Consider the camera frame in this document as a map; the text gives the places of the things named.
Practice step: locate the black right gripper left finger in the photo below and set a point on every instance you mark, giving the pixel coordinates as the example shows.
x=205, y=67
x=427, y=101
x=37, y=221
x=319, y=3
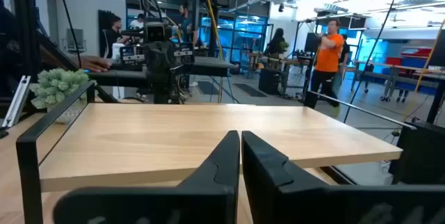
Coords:
x=194, y=206

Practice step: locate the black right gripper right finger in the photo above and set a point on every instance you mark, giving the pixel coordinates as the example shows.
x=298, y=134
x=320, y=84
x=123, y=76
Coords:
x=313, y=206

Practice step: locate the black labelled equipment box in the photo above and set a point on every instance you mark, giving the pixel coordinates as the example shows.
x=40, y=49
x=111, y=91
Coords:
x=184, y=53
x=132, y=55

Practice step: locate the person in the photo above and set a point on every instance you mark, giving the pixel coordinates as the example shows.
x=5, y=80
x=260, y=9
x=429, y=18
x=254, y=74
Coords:
x=344, y=53
x=327, y=57
x=113, y=36
x=137, y=22
x=276, y=43
x=186, y=22

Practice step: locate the dark grey desk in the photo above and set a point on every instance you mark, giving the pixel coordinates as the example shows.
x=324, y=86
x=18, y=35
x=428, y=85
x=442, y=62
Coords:
x=208, y=65

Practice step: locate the dark floor mat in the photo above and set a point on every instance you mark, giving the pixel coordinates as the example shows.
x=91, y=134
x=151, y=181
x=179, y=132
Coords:
x=250, y=90
x=208, y=87

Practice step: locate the person's hand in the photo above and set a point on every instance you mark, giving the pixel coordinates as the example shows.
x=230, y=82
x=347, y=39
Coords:
x=95, y=64

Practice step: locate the grey chair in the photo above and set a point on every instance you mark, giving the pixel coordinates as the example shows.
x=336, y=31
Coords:
x=74, y=39

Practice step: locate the green artificial potted plant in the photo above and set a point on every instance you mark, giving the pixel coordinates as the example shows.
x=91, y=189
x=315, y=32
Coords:
x=55, y=85

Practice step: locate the black rolling cabinet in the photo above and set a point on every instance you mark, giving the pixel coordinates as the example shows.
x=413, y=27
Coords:
x=269, y=81

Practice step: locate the large black equipment box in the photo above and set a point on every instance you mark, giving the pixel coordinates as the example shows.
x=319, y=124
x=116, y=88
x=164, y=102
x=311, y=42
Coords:
x=420, y=154

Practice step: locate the black monitor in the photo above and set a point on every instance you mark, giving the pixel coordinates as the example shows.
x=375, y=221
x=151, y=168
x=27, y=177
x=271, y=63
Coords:
x=311, y=43

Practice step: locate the long white work table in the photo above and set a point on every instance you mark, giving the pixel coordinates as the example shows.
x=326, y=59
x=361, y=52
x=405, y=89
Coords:
x=410, y=72

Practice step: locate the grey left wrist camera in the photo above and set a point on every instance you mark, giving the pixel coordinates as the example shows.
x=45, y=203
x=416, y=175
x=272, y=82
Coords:
x=154, y=31

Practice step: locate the wooden shelf black metal frame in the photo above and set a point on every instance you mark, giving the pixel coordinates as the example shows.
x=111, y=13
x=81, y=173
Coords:
x=174, y=140

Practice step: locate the blue glass window wall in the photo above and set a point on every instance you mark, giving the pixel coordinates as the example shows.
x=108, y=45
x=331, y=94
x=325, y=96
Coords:
x=243, y=39

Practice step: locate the black metal rig frame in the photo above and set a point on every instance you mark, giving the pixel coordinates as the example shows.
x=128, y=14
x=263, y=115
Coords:
x=24, y=25

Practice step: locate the silver aluminium bracket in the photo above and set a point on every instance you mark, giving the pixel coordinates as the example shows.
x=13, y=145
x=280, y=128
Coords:
x=17, y=102

